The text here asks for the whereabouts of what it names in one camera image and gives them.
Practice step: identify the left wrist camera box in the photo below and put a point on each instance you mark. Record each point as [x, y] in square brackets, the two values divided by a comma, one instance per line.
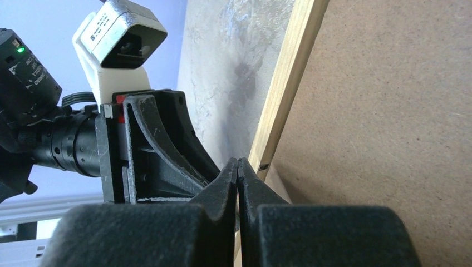
[113, 44]

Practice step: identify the brown backing board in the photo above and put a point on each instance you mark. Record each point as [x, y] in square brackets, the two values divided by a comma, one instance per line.
[383, 117]

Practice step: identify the wooden picture frame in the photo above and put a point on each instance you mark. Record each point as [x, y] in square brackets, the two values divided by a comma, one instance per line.
[303, 27]

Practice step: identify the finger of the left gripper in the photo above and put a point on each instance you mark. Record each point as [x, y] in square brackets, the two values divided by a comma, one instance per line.
[173, 110]
[156, 169]

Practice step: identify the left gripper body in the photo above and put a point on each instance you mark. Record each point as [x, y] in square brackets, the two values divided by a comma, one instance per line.
[90, 142]

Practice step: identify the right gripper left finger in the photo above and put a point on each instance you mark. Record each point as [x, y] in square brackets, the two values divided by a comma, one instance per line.
[200, 232]

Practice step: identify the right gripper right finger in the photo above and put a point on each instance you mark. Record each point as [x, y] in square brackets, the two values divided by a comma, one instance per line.
[276, 233]

